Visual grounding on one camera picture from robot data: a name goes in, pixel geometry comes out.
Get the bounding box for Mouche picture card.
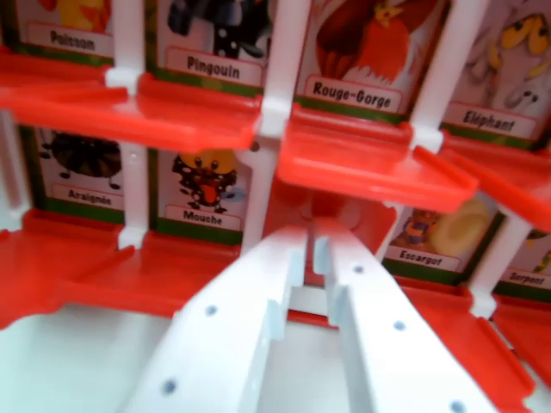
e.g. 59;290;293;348
148;148;254;247

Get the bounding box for Rouge-Gorge picture card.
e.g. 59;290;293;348
295;0;452;126

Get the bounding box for Serpent picture card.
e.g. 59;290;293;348
493;227;551;303

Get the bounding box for Escargot picture card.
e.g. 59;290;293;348
381;196;505;286

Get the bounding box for Eléphant picture card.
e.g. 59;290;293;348
439;0;551;152

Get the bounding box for Araignée picture card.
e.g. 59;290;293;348
19;126;131;225

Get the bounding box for red and white game board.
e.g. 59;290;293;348
0;0;551;413

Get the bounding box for Pingouin picture card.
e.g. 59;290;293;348
145;0;276;99

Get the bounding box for Poisson picture card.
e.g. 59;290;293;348
15;0;116;68

